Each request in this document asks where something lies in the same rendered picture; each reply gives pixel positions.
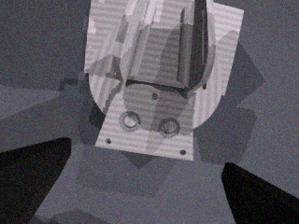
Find white metal plate with two round holes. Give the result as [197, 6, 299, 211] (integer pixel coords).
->
[94, 86, 193, 161]

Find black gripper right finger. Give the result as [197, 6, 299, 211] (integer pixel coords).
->
[221, 162, 299, 224]

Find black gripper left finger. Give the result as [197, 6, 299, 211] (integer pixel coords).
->
[0, 137, 72, 224]

